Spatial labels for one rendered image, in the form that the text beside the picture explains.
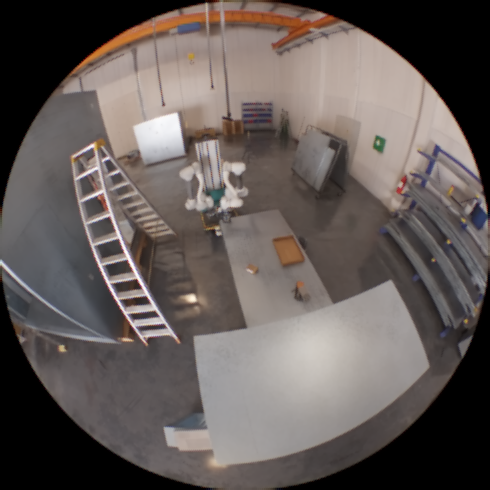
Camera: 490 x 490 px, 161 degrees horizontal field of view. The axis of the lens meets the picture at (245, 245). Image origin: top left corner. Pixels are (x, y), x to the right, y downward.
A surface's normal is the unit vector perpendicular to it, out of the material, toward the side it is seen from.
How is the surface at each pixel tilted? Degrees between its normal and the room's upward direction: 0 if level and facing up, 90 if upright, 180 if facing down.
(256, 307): 0
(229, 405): 0
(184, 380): 0
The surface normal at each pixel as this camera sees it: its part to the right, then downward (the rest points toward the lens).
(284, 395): -0.04, -0.66
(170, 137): 0.19, 0.73
